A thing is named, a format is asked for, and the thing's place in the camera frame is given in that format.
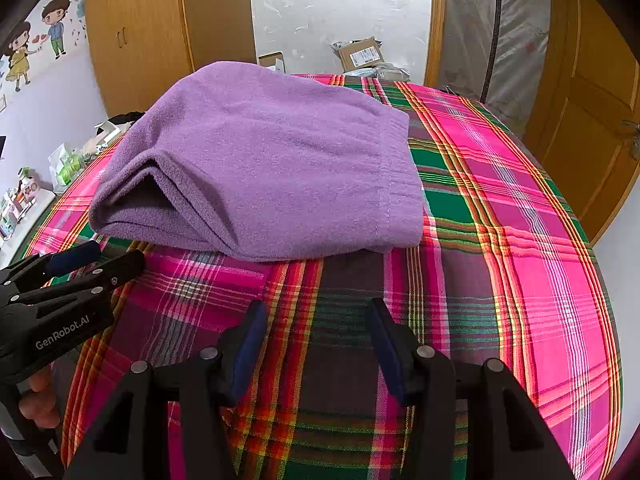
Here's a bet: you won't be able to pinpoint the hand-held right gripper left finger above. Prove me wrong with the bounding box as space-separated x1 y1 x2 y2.
62 300 268 480

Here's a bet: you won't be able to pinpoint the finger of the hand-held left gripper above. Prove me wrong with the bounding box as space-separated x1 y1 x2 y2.
7 249 147 313
0 240 101 291

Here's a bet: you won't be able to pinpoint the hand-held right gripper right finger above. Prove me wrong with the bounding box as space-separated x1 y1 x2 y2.
366 298 576 480

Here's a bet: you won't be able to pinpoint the purple fleece pants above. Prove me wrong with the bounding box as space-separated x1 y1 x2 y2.
89 61 426 262

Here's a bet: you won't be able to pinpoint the person's left hand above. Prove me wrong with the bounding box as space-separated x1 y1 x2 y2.
17 365 61 430

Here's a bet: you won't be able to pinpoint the white cabinet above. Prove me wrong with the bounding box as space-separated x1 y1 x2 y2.
0 190 56 253

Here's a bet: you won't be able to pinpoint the group of small cosmetic boxes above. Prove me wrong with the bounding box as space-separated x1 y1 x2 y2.
0 165 43 238

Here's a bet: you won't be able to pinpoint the plastic bag of green packets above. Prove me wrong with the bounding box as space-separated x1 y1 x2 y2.
47 142 86 191

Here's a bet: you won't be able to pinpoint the pink green plaid blanket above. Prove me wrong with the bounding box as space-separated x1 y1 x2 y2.
22 74 623 480

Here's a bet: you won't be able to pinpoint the wooden wardrobe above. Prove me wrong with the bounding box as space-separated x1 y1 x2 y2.
82 0 258 118

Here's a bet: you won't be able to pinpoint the grey plastic parcel bag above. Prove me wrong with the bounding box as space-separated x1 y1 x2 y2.
360 62 413 83

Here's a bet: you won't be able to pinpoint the brown cardboard box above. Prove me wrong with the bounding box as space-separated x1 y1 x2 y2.
337 37 383 71

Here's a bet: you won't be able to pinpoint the wooden door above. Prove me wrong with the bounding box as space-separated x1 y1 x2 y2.
520 0 640 246

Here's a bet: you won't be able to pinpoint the clear plastic door curtain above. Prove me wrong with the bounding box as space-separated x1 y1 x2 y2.
440 0 551 136

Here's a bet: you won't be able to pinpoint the cartoon couple wall sticker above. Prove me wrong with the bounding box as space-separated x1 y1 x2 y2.
0 0 86 111

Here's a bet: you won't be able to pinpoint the metal door handle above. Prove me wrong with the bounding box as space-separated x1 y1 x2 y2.
622 120 640 161

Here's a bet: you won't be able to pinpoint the wooden door frame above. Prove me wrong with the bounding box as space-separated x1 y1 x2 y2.
425 0 448 88

